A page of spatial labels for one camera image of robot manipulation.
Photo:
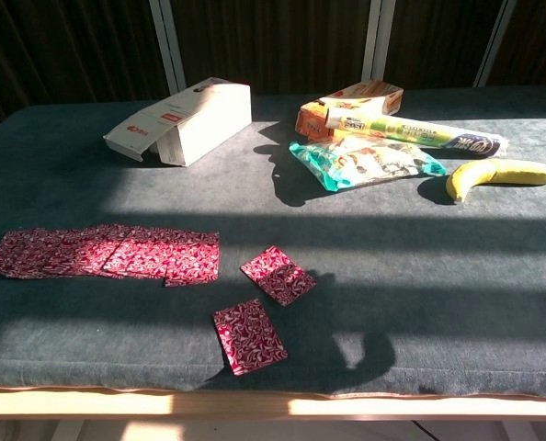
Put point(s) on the red patterned card pair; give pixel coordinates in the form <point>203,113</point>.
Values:
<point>264,262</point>

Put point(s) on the row of red cards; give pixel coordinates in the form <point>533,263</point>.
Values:
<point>146,255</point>

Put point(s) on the teal snack bag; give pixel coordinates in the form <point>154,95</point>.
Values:
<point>365,163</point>

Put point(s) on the orange cardboard box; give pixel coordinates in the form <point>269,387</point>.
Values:
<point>314,117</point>

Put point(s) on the white cardboard box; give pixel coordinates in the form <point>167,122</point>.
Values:
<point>199,119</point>

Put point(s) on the blue-grey table mat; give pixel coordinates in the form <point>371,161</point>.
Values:
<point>392,285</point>

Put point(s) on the plastic wrap roll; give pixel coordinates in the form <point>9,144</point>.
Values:
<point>406,131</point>

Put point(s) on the yellow banana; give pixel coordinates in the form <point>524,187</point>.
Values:
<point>507,172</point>

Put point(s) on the white window frame post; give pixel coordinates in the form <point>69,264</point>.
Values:
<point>493,43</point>
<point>167,41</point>
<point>376,39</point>

